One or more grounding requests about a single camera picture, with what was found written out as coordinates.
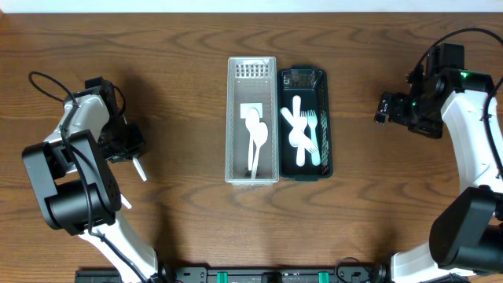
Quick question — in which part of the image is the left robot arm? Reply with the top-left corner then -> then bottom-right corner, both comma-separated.
22,85 -> 168,282

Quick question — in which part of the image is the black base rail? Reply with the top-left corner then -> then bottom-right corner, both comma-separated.
74,257 -> 394,283

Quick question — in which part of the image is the white plastic fork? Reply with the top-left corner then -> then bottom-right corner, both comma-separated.
296,111 -> 307,167
281,107 -> 313,153
307,110 -> 321,166

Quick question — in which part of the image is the clear plastic perforated basket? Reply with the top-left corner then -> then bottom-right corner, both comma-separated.
225,57 -> 279,186

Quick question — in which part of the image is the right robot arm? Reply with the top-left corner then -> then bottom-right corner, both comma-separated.
375,68 -> 502,282

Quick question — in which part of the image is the black plastic perforated basket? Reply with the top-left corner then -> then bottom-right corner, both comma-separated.
277,65 -> 333,181

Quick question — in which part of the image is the white plastic spoon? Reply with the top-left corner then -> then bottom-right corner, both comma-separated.
120,194 -> 132,209
245,108 -> 259,171
288,95 -> 301,147
251,122 -> 268,179
132,156 -> 147,182

